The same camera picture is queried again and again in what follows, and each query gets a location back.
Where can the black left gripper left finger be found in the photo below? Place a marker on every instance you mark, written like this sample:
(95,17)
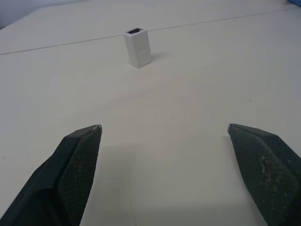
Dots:
(63,179)

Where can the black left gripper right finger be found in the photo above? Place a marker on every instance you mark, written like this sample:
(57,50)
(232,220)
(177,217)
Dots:
(268,174)

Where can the small white rectangular box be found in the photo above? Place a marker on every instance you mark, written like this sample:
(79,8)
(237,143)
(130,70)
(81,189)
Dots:
(139,48)

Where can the blue object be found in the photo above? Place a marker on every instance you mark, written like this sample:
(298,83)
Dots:
(295,1)

